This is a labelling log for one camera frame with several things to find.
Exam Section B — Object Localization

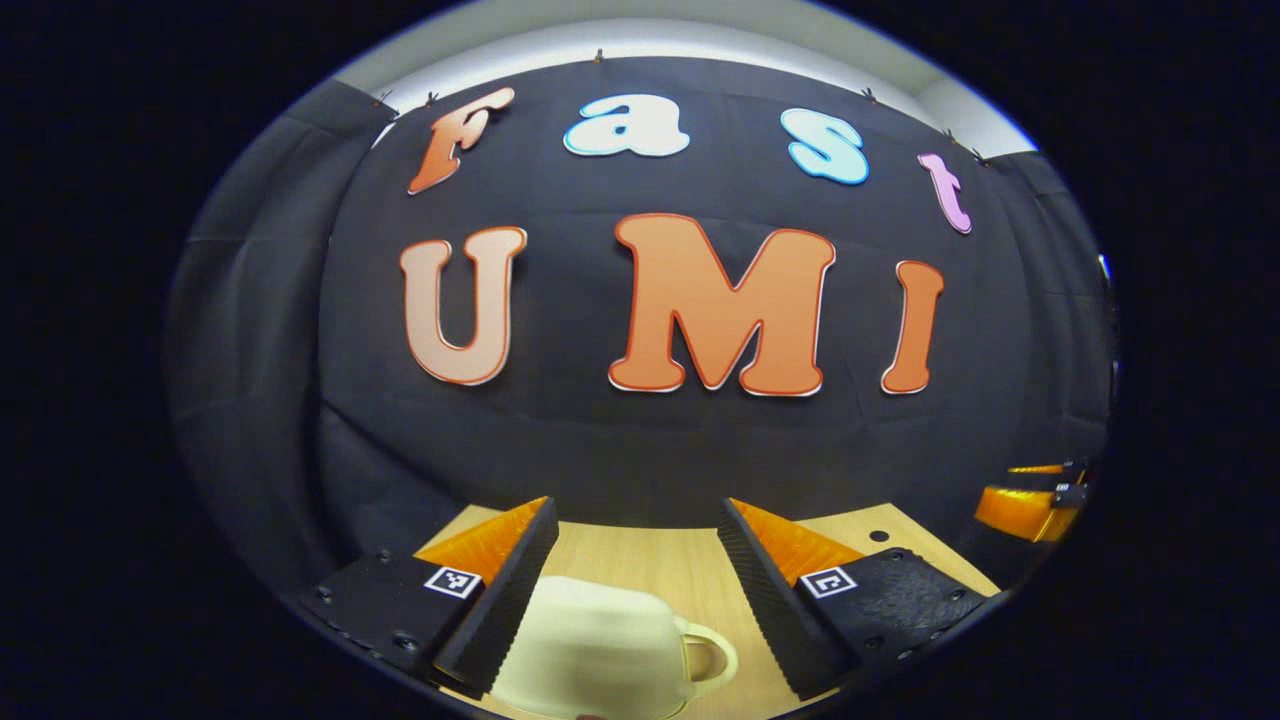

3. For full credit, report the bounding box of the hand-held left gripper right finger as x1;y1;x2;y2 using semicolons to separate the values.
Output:
717;497;1002;702

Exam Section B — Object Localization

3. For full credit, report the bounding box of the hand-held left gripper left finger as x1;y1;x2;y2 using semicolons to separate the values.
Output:
300;496;561;700

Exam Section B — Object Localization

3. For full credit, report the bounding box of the pale yellow small suitcase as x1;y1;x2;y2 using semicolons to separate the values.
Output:
490;575;740;720

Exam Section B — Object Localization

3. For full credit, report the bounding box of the row of black cloth clips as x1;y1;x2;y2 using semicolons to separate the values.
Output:
378;47;989;167

